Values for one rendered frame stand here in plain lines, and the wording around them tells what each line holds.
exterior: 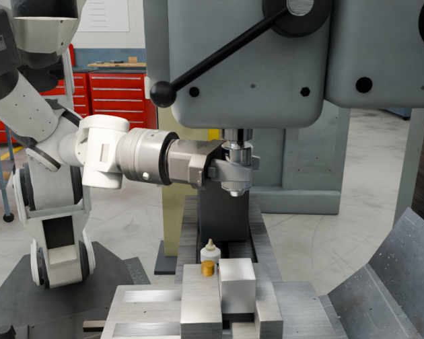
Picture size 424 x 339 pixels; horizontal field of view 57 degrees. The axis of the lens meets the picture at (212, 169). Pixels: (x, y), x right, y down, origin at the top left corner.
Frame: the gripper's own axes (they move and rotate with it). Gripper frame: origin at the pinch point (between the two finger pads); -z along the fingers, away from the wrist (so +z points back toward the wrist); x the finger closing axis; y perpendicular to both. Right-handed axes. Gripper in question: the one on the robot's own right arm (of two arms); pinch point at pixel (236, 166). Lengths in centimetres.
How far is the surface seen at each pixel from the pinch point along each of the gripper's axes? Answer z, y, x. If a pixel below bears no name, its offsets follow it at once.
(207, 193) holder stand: 14.5, 17.1, 27.1
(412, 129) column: -27.7, -1.4, 31.7
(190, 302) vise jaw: 4.0, 19.2, -9.2
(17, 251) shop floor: 192, 126, 126
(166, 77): 8.8, -13.3, -5.3
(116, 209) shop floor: 166, 126, 210
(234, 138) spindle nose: -0.2, -5.0, -2.4
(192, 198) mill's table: 29, 31, 52
